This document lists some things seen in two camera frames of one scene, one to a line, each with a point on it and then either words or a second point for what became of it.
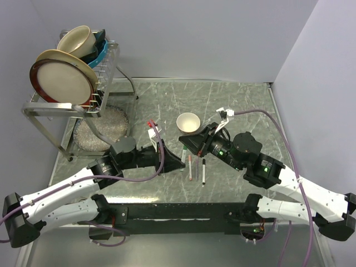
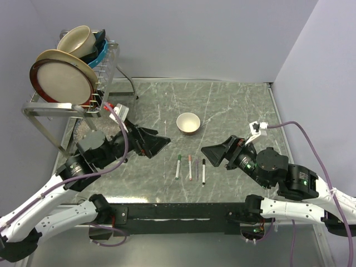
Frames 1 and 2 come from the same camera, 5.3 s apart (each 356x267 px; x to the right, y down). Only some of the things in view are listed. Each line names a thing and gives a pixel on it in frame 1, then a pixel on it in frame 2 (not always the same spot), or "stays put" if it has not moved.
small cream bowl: [188, 122] stays put
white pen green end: [184, 154] to [178, 163]
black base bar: [213, 217] stays put
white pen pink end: [189, 159] stays put
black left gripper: [171, 160] to [148, 145]
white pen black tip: [203, 181] stays put
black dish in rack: [99, 38] stays put
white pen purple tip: [197, 162] stays put
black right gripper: [198, 143] to [230, 148]
